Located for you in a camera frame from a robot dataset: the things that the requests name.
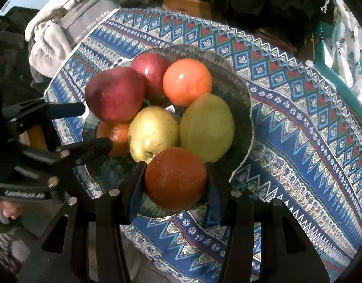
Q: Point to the black backpack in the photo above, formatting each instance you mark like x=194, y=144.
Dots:
x=13, y=53

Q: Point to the small orange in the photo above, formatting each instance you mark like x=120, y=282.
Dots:
x=117, y=137

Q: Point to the patterned blue tablecloth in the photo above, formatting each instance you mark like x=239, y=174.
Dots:
x=287, y=141

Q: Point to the grey fabric bag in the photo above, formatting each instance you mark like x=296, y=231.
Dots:
x=86, y=20

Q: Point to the green mango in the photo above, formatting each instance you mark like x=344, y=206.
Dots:
x=207, y=126

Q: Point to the teal box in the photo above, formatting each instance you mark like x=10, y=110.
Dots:
x=325, y=62

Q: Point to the clear plastic bags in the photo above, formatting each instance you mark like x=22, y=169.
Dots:
x=348, y=50

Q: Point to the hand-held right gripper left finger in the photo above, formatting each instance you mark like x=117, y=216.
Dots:
x=136, y=190

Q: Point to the glass bowl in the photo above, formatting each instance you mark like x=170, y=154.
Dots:
x=228, y=73

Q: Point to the reddish orange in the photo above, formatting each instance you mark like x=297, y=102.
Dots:
x=175, y=178

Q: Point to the black jacket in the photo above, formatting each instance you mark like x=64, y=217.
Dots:
x=272, y=0

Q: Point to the grey white towel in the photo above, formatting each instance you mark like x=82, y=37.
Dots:
x=45, y=35

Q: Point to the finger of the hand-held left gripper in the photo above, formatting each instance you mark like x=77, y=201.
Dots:
x=92, y=149
x=66, y=110

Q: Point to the person's left hand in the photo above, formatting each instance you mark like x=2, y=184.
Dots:
x=5, y=210

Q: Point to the dark red apple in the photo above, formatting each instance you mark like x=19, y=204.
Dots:
x=153, y=70

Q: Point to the yellow apple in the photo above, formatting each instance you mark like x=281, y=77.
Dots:
x=153, y=132

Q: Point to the large orange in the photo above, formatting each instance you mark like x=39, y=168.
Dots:
x=187, y=82

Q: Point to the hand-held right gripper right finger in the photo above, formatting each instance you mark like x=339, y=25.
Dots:
x=216, y=196

